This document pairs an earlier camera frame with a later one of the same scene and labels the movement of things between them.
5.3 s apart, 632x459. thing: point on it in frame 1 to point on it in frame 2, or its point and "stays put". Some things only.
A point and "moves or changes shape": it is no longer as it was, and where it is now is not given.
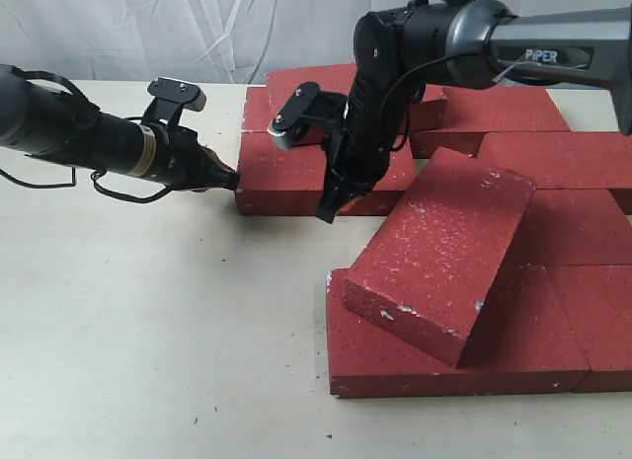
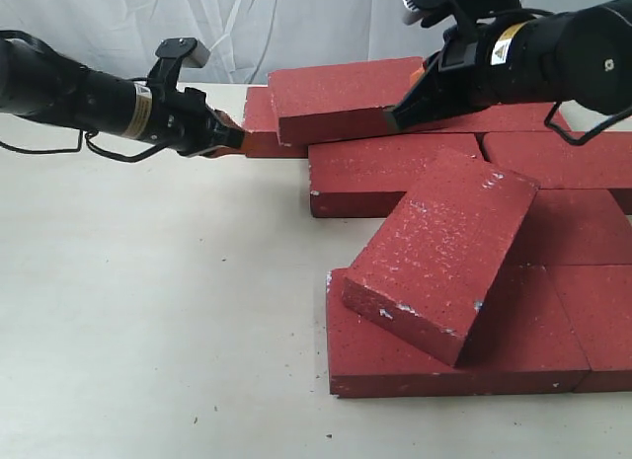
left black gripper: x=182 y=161 to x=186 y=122
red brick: x=292 y=180 moves or changes shape
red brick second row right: x=562 y=160 stays put
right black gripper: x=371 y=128 to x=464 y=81
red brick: x=521 y=343 stays put
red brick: x=428 y=278 stays put
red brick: x=597 y=299 stays put
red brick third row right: x=573 y=227 stays put
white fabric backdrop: x=229 y=34 stays put
